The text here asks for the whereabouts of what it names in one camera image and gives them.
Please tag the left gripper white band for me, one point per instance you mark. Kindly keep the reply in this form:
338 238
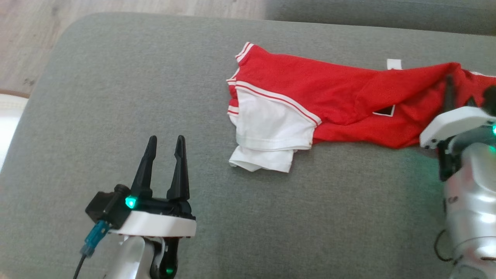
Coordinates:
155 224

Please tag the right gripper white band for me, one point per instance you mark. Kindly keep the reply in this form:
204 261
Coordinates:
453 124

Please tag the red white basketball jersey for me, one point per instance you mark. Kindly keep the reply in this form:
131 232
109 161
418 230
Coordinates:
310 85

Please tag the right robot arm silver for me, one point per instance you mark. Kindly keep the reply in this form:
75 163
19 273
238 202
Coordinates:
472 201

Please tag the grey sofa back cushion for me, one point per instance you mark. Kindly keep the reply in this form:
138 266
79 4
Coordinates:
387 13

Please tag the grey sofa seat cushion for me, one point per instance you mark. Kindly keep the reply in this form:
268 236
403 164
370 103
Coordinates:
271 213

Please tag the white object on floor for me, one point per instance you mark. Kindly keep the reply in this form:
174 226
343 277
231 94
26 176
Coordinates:
9 124

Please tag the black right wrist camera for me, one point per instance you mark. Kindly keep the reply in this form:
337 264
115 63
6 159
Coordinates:
490 99

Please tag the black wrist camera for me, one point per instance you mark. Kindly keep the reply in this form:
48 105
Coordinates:
490 99
102 207

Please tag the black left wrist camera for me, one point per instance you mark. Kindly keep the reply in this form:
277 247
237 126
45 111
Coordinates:
102 207

